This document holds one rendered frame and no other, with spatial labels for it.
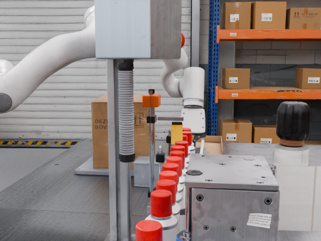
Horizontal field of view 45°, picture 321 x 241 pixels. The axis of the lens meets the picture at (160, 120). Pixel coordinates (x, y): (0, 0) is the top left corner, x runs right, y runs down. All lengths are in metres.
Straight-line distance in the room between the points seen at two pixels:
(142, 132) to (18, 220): 0.58
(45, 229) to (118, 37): 0.58
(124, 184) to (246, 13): 4.03
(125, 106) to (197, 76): 0.77
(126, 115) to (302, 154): 0.47
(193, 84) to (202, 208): 1.07
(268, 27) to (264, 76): 1.00
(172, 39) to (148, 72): 4.53
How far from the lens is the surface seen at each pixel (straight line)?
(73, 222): 1.15
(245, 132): 4.84
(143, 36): 0.76
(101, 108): 1.52
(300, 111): 1.00
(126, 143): 0.79
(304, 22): 4.95
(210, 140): 2.12
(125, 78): 0.77
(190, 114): 1.50
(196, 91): 1.50
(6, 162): 1.85
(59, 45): 1.29
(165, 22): 0.78
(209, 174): 0.49
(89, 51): 1.26
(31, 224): 1.17
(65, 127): 5.60
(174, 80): 1.57
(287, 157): 1.02
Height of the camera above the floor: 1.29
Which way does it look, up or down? 9 degrees down
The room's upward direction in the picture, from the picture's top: straight up
